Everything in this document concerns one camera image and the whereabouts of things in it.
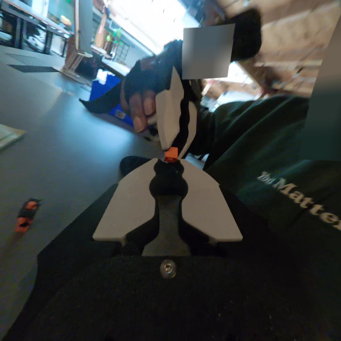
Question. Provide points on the white instruction booklet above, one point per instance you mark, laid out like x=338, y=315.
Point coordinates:
x=8, y=136

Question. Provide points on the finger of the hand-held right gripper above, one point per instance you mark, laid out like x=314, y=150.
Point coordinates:
x=190, y=130
x=170, y=106

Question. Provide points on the person's right hand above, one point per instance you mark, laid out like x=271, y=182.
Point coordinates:
x=139, y=109

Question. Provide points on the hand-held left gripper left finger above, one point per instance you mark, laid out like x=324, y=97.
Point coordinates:
x=128, y=210

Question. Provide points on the orange toy brick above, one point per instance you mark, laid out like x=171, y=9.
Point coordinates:
x=22, y=225
x=171, y=155

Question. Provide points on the blue plastic bin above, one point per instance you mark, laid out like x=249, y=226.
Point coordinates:
x=109, y=93

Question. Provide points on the black office table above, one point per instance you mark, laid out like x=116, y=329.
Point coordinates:
x=32, y=24

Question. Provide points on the white desk stand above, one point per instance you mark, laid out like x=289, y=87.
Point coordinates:
x=80, y=42

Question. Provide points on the black chair armrest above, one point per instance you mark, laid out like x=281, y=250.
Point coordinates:
x=136, y=164

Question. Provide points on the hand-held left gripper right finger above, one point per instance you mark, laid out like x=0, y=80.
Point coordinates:
x=213, y=210

